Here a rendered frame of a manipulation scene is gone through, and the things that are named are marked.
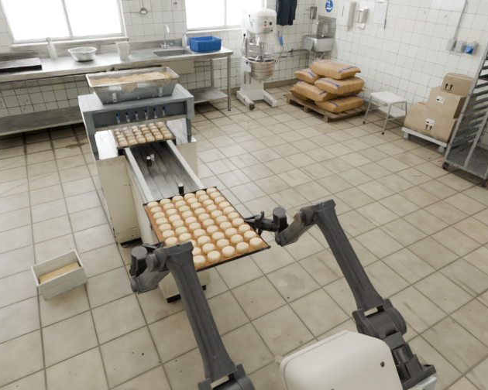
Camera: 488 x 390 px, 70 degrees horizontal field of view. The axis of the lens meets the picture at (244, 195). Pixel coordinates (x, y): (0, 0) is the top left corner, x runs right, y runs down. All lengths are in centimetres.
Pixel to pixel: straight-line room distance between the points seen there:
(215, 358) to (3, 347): 201
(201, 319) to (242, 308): 163
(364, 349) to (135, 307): 197
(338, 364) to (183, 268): 41
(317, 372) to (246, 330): 165
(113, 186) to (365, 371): 219
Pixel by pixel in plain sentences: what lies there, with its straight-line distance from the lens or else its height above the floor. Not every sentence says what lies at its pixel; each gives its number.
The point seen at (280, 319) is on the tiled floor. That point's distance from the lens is 244.
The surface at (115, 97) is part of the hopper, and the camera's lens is 246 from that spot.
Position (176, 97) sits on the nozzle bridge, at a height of 118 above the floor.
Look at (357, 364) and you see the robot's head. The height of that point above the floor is 132.
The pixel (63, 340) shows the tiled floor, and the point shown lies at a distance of 257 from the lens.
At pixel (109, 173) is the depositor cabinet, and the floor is 72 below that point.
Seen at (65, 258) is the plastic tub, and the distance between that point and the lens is 291.
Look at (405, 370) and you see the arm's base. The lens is 101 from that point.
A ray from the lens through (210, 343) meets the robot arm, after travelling 85.
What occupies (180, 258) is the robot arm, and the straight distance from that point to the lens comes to 89.
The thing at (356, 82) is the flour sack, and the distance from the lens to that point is 555.
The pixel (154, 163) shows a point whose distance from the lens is 238.
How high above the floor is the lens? 197
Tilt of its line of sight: 34 degrees down
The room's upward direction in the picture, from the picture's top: 1 degrees clockwise
